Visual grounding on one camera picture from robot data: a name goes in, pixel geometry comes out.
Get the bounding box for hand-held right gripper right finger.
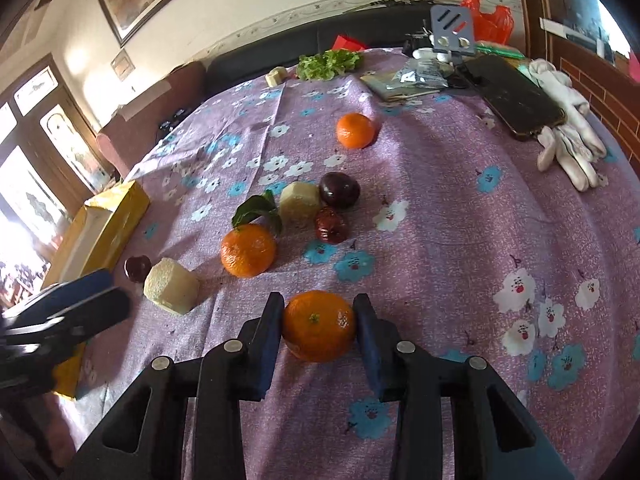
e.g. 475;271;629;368
354;293;576;480

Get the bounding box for white gloves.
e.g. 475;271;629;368
527;58;609;193

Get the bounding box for small framed wall plaque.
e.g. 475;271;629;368
110;49;135;80

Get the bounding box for red packet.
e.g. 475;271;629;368
332;34;367;54

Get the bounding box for orange mandarin with green leaves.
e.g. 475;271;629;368
220;189;283;279

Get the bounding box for orange plastic bag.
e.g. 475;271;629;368
459;0;516;46

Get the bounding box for purple floral tablecloth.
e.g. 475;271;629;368
64;47;640;480

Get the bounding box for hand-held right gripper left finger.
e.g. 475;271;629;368
62;292;286;480

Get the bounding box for brown armchair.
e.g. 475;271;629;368
96;61;209;181

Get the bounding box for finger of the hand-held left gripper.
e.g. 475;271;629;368
0;287;132;357
14;268;116;330

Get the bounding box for dark purple plum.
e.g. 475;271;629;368
319;171;361;209

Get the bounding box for wooden glass door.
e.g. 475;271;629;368
0;53;117;311

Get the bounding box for leafless orange mandarin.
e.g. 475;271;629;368
282;290;357;364
336;112;376;150

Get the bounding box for green packet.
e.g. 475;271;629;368
474;42;527;59

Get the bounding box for black smartphone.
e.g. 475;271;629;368
462;54;568;142

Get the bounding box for small dark red fruit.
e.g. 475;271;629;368
124;255;153;284

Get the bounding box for yellow cardboard box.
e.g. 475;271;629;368
42;180;151;401

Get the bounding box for grey phone stand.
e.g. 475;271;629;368
429;3;477;62

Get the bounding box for silver foil packets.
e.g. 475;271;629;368
399;56;452;87

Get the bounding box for large peeled sugarcane chunk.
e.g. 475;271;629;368
143;257;200;317

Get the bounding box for red jujube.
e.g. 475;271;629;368
313;206;350;245

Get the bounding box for green lettuce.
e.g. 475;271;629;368
295;49;362;82

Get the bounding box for black sofa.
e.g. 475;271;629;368
204;2;437;96

